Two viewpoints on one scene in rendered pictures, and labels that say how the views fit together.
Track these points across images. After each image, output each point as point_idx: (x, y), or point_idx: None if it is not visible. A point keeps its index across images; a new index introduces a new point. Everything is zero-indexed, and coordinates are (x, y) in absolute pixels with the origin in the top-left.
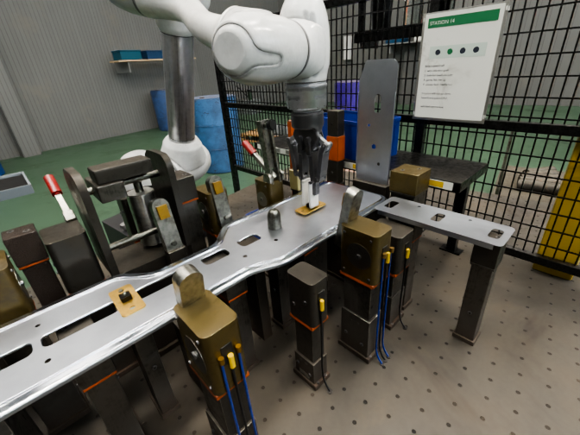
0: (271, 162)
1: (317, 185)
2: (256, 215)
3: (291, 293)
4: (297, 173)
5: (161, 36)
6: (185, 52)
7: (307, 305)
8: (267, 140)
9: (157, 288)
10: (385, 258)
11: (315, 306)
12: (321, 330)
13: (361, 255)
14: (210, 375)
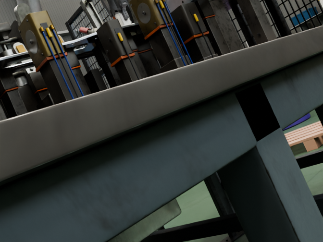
0: (99, 26)
1: (124, 12)
2: (91, 51)
3: (103, 44)
4: (111, 13)
5: (17, 2)
6: (34, 5)
7: (110, 39)
8: (92, 12)
9: (27, 109)
10: (157, 2)
11: (115, 38)
12: (129, 58)
13: (143, 10)
14: (38, 40)
